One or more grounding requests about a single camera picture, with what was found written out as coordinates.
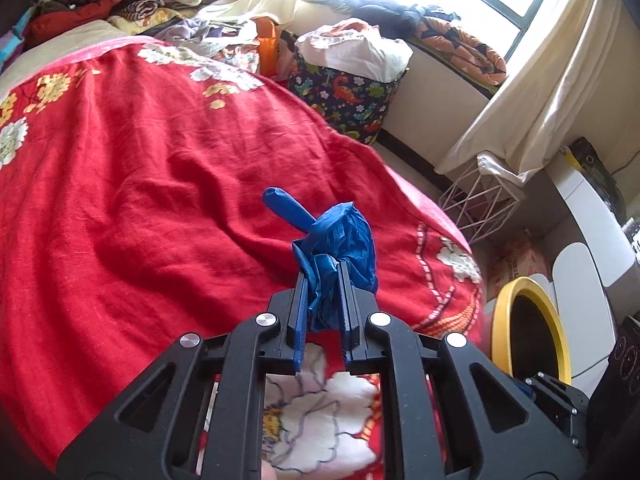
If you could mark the beige bed sheet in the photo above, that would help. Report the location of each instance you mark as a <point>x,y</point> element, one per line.
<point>50,55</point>

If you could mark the blue glove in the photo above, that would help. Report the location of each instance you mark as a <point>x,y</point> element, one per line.
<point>345,240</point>

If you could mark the red floral blanket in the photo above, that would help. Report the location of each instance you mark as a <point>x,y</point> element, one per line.
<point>150,210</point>

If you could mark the dark floral fabric basket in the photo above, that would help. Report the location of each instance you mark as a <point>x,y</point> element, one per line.
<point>350,100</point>

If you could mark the dark clothes heap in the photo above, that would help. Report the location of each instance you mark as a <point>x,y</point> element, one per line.
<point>380,15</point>

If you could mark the lavender cloth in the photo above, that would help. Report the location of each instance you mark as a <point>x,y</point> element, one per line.
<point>200,35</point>

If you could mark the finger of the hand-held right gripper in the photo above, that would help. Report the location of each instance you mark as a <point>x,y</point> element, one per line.
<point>525,384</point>

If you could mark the orange patterned quilt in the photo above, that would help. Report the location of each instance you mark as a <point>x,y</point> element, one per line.
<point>465,50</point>

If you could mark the yellow-rimmed black trash bin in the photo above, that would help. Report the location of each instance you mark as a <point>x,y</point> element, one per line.
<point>500,320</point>

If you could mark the orange bag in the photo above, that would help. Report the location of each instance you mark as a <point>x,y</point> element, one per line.
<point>267,45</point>

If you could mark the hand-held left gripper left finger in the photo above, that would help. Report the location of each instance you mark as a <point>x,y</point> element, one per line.
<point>301,330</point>

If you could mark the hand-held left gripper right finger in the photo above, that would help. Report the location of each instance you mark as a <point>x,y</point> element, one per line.
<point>349,330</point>

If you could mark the black patterned cloth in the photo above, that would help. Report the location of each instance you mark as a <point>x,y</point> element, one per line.
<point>617,385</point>

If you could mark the dark cosmetic organiser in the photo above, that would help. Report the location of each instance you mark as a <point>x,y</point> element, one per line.
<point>632,232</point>

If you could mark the pale floral cloth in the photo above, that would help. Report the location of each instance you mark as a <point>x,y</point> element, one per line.
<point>242,57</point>

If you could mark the orange cardboard box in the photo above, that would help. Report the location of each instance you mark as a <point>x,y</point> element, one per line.
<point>520,260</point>

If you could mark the white cloth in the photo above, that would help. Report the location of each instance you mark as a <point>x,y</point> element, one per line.
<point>500,167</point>

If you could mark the black bag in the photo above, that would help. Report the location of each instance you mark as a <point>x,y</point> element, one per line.
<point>595,175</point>

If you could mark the person's left hand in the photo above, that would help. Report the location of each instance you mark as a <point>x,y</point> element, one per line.
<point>268,473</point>

